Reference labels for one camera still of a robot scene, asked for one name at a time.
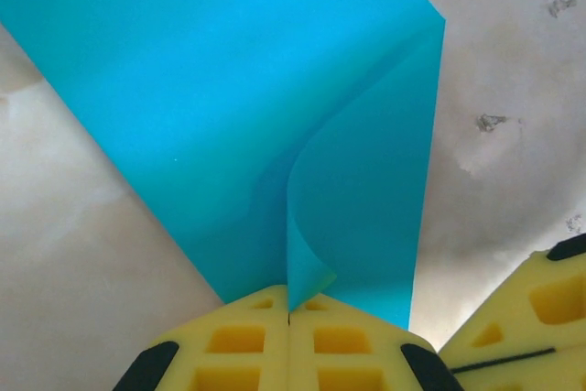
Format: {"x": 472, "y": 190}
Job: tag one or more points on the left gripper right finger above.
{"x": 348, "y": 345}

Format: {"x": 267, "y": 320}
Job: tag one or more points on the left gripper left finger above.
{"x": 229, "y": 345}

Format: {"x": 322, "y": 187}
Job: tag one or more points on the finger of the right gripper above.
{"x": 540, "y": 372}
{"x": 526, "y": 308}

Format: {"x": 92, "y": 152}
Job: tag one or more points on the blue square paper sheet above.
{"x": 229, "y": 89}

